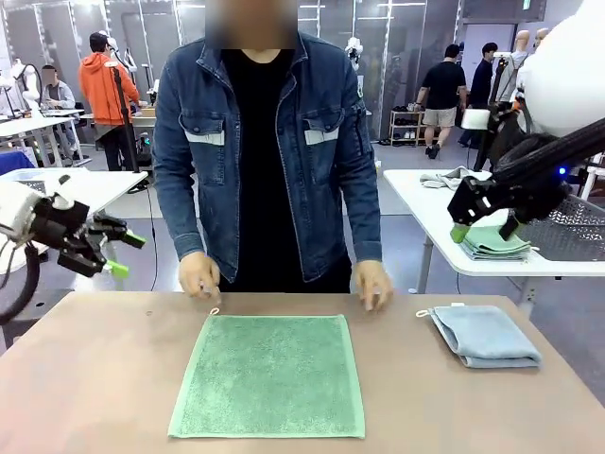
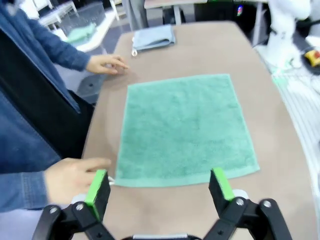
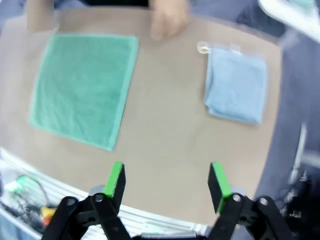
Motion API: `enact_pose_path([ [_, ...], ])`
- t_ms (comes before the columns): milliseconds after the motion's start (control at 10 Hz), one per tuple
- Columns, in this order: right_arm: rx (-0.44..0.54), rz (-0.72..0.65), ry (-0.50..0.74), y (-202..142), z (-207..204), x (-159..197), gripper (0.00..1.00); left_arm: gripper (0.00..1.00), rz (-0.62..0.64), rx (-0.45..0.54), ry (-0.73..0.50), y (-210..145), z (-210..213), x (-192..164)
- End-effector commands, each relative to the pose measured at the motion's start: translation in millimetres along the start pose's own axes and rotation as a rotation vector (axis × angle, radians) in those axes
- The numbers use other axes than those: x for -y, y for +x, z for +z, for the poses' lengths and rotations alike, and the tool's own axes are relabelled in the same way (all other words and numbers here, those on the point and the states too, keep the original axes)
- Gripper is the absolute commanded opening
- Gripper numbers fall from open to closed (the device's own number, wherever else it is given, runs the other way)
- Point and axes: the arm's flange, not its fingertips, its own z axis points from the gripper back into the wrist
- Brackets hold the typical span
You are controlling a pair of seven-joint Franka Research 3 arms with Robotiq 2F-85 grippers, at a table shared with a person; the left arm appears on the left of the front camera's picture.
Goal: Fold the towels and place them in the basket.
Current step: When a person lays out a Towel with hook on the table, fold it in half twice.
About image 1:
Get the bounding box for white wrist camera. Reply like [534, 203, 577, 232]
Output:
[46, 174, 75, 209]
[460, 108, 493, 131]

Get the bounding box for person's left forearm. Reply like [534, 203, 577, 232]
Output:
[346, 179, 385, 264]

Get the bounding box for seated person in grey jacket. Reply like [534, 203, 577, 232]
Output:
[40, 64, 78, 153]

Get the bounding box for white side table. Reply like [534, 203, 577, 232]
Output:
[382, 167, 605, 304]

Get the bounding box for black right arm cable sleeve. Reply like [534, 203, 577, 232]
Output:
[491, 125, 605, 190]

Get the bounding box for person in navy top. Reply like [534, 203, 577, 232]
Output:
[457, 42, 498, 148]

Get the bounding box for black tripod stand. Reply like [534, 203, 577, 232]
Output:
[106, 60, 142, 174]

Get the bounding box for person's left hand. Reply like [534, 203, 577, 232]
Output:
[350, 258, 395, 313]

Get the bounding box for dark perforated basket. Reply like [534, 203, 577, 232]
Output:
[519, 193, 605, 261]

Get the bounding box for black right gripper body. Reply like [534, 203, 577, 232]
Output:
[491, 181, 572, 224]

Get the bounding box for person in denim jacket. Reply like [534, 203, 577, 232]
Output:
[151, 0, 385, 294]

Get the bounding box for mannequin in grey top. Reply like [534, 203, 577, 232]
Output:
[512, 29, 533, 103]

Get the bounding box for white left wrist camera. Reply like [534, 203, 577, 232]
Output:
[46, 174, 75, 209]

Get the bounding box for blue towel with loop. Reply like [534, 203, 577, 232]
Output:
[415, 305, 544, 370]

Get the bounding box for person in black t-shirt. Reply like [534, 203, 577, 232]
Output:
[415, 44, 470, 160]

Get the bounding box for crumpled grey cloth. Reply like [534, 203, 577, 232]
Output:
[420, 166, 474, 190]

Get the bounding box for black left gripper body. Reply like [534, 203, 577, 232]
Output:
[30, 196, 92, 248]

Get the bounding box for stacked green towel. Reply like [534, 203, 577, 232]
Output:
[460, 225, 534, 253]

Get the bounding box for blue fabric bundle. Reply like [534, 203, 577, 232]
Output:
[0, 149, 37, 172]

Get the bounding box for person's right forearm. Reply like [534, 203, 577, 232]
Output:
[153, 179, 210, 264]

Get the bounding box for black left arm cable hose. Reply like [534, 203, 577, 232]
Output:
[0, 240, 42, 327]

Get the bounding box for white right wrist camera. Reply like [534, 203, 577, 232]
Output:
[460, 108, 493, 131]

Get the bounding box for person's right hand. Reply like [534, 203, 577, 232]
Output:
[178, 252, 224, 305]

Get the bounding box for person in orange hoodie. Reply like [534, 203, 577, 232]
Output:
[78, 31, 142, 172]

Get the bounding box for wooden shelf rack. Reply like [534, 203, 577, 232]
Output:
[389, 108, 426, 147]

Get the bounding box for green towel with loop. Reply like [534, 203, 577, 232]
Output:
[167, 307, 368, 439]

